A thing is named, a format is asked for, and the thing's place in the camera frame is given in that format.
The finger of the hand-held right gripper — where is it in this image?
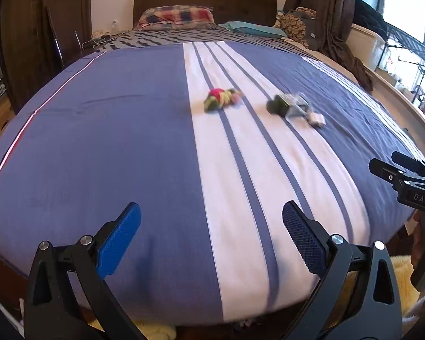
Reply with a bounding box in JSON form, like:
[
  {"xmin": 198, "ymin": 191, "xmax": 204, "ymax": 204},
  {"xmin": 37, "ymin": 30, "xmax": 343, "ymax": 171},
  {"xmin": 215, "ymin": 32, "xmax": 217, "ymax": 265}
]
[
  {"xmin": 369, "ymin": 158, "xmax": 413, "ymax": 189},
  {"xmin": 391, "ymin": 150, "xmax": 425, "ymax": 178}
]

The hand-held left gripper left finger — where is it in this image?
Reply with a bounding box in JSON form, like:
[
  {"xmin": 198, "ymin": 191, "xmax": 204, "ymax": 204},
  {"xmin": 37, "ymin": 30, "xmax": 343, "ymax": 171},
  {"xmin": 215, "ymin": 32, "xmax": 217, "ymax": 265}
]
[{"xmin": 23, "ymin": 202, "xmax": 142, "ymax": 340}]

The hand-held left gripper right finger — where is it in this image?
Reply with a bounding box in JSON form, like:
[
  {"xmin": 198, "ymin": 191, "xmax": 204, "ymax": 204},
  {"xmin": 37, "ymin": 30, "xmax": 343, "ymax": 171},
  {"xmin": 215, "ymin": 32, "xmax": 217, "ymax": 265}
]
[{"xmin": 281, "ymin": 200, "xmax": 404, "ymax": 340}]

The person's right hand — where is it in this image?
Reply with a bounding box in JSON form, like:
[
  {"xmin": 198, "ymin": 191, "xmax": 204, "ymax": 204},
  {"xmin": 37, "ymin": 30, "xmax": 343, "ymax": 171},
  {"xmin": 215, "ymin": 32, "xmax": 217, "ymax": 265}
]
[{"xmin": 412, "ymin": 212, "xmax": 425, "ymax": 267}]

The small white container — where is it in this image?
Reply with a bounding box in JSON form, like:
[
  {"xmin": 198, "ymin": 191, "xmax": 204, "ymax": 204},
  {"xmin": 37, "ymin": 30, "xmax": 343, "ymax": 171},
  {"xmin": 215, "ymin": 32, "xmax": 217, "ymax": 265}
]
[{"xmin": 307, "ymin": 111, "xmax": 327, "ymax": 127}]

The blue white striped bedsheet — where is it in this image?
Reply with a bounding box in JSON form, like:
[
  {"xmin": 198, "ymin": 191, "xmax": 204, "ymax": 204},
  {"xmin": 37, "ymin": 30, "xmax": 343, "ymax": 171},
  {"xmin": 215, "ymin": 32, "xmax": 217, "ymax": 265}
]
[{"xmin": 0, "ymin": 41, "xmax": 425, "ymax": 326}]

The black folding rack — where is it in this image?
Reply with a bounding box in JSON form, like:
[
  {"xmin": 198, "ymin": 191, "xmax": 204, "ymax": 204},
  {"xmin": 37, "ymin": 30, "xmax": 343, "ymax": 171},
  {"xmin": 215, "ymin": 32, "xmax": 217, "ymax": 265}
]
[{"xmin": 382, "ymin": 20, "xmax": 425, "ymax": 109}]

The white storage box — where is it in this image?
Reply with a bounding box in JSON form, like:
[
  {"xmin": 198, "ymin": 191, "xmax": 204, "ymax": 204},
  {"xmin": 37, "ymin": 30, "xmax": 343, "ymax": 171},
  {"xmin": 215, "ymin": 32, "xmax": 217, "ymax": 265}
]
[{"xmin": 350, "ymin": 24, "xmax": 389, "ymax": 72}]

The dark green small bottle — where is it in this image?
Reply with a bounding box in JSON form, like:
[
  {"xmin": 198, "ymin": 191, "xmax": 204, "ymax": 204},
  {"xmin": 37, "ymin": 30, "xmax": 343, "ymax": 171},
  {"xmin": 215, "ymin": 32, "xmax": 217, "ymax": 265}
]
[{"xmin": 266, "ymin": 94, "xmax": 292, "ymax": 117}]

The black jacket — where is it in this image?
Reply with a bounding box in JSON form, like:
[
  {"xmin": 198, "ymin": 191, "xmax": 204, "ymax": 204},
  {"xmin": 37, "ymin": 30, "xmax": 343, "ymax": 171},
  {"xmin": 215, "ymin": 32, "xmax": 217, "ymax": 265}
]
[{"xmin": 354, "ymin": 0, "xmax": 391, "ymax": 40}]

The colourful hair scrunchie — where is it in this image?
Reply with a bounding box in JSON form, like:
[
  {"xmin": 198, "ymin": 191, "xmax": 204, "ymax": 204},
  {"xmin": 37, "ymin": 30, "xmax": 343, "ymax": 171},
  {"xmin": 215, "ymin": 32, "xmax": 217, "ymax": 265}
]
[{"xmin": 203, "ymin": 87, "xmax": 244, "ymax": 113}]

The brown curtain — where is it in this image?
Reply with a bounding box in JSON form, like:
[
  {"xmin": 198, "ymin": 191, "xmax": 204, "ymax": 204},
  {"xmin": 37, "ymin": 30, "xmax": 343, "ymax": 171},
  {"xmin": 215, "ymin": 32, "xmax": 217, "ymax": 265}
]
[{"xmin": 283, "ymin": 0, "xmax": 375, "ymax": 93}]

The brown patterned cushion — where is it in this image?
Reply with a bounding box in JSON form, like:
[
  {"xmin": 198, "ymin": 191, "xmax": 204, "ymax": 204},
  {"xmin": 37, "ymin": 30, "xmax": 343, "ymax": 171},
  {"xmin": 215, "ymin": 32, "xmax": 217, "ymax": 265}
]
[{"xmin": 277, "ymin": 6, "xmax": 318, "ymax": 49}]

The teal pillow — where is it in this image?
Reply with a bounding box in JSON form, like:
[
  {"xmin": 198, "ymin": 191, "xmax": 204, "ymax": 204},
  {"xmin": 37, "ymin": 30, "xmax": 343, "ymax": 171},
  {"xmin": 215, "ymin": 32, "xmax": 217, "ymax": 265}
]
[{"xmin": 218, "ymin": 21, "xmax": 288, "ymax": 39}]

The grey black patterned blanket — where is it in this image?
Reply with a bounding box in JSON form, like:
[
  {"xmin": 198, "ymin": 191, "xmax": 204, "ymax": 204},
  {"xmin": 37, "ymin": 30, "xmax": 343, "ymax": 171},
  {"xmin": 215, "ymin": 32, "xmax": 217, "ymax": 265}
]
[{"xmin": 82, "ymin": 27, "xmax": 307, "ymax": 59}]

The black folded chair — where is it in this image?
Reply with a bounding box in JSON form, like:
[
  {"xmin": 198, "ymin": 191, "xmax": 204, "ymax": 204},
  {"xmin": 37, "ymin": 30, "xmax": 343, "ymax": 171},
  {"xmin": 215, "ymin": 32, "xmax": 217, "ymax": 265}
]
[{"xmin": 45, "ymin": 6, "xmax": 65, "ymax": 69}]

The dark wooden wardrobe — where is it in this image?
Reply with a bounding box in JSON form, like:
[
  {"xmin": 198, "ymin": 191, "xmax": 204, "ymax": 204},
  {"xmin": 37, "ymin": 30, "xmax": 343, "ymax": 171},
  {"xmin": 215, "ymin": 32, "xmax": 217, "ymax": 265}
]
[{"xmin": 0, "ymin": 0, "xmax": 93, "ymax": 114}]

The dark wooden headboard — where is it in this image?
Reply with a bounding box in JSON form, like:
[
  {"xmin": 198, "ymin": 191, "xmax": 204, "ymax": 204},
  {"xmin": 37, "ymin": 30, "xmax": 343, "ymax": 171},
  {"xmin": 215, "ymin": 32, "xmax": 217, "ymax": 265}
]
[{"xmin": 133, "ymin": 0, "xmax": 278, "ymax": 31}]

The plaid pillow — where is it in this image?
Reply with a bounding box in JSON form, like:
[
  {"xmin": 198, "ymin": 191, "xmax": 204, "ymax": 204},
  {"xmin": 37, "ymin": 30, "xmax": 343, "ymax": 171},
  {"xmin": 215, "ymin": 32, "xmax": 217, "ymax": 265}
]
[{"xmin": 135, "ymin": 5, "xmax": 216, "ymax": 31}]

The white cable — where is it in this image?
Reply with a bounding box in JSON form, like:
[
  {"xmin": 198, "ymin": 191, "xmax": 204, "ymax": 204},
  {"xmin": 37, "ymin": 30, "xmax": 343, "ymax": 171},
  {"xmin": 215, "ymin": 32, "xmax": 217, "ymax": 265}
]
[{"xmin": 81, "ymin": 33, "xmax": 111, "ymax": 49}]

